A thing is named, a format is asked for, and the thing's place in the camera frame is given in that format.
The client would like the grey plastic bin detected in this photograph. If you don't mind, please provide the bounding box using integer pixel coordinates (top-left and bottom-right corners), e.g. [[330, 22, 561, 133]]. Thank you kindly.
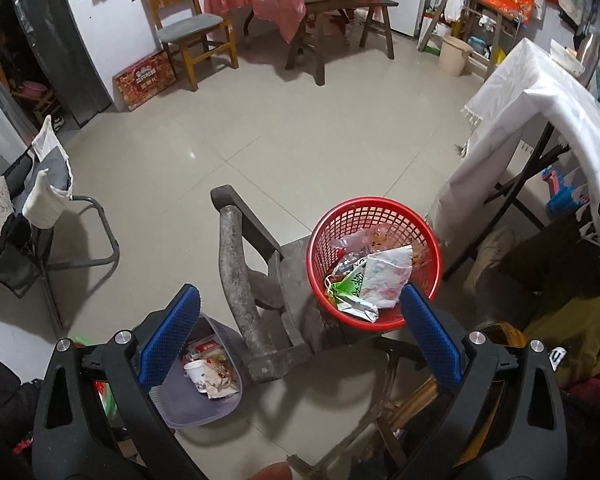
[[147, 310, 244, 430]]

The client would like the wooden chair with grey seat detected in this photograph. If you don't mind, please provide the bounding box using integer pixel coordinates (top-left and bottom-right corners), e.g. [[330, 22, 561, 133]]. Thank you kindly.
[[142, 0, 241, 92]]

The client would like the black metal folding chair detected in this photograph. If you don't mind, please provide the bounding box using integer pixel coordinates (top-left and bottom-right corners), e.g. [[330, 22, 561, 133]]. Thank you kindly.
[[0, 150, 121, 331]]

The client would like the green white snack packet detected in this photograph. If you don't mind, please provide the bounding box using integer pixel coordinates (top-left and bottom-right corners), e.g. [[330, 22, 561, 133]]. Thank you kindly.
[[330, 265, 368, 306]]

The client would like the small wooden stool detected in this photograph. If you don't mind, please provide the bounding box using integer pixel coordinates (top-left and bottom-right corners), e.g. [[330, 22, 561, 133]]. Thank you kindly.
[[30, 90, 63, 121]]

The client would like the steel thermos bottle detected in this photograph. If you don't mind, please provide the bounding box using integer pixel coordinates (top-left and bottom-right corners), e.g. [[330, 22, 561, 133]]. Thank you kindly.
[[577, 31, 600, 88]]

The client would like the blue pink plastic toy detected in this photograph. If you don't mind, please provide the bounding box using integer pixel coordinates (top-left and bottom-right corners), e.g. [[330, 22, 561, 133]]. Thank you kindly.
[[540, 167, 593, 218]]

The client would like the red mesh basket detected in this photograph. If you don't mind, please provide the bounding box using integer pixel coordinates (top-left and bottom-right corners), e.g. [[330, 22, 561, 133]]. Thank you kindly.
[[306, 198, 442, 332]]

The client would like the beige plastic bucket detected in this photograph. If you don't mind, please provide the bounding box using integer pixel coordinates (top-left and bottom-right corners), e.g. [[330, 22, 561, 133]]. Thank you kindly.
[[438, 35, 473, 77]]

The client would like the dark wooden bench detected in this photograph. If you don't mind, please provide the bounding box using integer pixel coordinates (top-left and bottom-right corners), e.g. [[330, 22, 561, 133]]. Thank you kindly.
[[285, 0, 400, 86]]

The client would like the black folding table frame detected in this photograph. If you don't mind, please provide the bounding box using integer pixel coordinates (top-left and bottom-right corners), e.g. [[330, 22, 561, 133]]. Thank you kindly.
[[442, 120, 581, 281]]

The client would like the old dark wooden chair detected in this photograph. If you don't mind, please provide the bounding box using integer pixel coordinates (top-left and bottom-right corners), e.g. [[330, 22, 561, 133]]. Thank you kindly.
[[210, 185, 431, 386]]

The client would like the white floral paper napkin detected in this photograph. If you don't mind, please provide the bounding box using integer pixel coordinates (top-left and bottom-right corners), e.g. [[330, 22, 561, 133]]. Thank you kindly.
[[362, 246, 413, 311]]

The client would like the red white packet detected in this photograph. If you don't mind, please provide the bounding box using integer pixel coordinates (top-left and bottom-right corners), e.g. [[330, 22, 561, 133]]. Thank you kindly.
[[187, 337, 223, 361]]

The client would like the yellow garment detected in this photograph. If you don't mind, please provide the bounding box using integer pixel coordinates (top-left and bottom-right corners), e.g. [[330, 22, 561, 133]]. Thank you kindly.
[[522, 292, 600, 376]]

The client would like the red printed carton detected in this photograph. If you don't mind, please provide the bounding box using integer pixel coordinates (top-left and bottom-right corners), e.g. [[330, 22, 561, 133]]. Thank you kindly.
[[112, 50, 177, 112]]

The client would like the grey white cloth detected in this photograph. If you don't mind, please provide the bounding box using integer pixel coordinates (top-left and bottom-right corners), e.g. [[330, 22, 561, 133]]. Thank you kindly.
[[22, 115, 75, 228]]

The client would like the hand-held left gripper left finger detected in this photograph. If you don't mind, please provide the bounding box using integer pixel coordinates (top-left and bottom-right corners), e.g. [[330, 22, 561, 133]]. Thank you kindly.
[[31, 284, 206, 480]]

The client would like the white ceramic bowl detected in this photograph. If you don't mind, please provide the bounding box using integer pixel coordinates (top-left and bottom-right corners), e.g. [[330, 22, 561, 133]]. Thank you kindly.
[[550, 40, 586, 77]]

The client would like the brown patterned wrapper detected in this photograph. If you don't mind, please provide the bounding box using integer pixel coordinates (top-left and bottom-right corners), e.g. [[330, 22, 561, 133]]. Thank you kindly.
[[207, 360, 241, 401]]

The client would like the grey white tablecloth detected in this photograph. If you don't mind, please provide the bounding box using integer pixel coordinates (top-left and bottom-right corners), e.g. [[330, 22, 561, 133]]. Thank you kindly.
[[427, 37, 600, 261]]

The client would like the person's brown trouser leg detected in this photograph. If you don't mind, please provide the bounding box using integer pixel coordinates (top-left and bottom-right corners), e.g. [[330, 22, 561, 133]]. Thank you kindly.
[[480, 205, 600, 326]]

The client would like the silver foil packet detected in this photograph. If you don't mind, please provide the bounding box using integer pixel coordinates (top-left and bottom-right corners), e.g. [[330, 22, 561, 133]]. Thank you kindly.
[[337, 295, 381, 322]]

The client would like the black cloth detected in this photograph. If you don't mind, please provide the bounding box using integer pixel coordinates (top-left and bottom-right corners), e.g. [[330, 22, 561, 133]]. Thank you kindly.
[[0, 355, 46, 480]]

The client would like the pink plastic wrapper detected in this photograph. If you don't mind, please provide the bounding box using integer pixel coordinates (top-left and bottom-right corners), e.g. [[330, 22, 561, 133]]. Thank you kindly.
[[330, 227, 396, 256]]

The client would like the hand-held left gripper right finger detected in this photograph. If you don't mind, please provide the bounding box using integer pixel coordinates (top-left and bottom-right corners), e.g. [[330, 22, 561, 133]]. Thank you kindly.
[[400, 281, 572, 480]]

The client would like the person's white shoe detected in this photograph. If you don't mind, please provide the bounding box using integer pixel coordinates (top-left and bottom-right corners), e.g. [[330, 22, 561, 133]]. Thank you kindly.
[[462, 227, 517, 296]]

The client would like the brown wooden stool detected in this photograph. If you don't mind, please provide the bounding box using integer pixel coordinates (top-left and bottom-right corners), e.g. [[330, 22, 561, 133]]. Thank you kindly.
[[287, 337, 511, 480]]

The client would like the dark metal door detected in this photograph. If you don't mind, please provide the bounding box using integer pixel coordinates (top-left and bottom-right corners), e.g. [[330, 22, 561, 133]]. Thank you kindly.
[[10, 0, 113, 128]]

